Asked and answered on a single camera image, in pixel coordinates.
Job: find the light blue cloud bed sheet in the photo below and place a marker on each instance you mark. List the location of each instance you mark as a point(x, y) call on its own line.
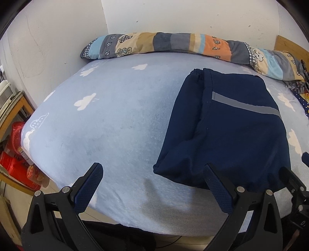
point(108, 120)

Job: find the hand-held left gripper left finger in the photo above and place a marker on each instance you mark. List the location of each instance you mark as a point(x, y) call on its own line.
point(88, 190)

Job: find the navy dotted yellow cloth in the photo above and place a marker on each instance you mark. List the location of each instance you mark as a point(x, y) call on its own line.
point(305, 103)

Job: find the rolled patchwork quilt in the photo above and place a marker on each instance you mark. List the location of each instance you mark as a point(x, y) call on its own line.
point(169, 41)

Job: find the dark floral cloth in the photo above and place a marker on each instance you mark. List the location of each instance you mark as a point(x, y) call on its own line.
point(298, 85)

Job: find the wooden shelf frame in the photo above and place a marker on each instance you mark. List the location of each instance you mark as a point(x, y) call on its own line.
point(14, 112)

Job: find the wooden headboard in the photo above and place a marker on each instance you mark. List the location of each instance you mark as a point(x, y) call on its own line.
point(287, 44)

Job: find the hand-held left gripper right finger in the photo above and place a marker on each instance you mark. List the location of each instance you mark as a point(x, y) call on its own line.
point(217, 190)

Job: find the red patterned round tin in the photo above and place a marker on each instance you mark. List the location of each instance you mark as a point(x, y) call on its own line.
point(35, 173)

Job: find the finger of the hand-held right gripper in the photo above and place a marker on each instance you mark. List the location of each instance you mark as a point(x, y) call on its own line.
point(306, 158)
point(289, 177)

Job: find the navy work jacket red collar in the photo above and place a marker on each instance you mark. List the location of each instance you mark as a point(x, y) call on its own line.
point(229, 135)

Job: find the red plastic basin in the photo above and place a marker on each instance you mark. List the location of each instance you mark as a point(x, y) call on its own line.
point(17, 132)
point(14, 169)

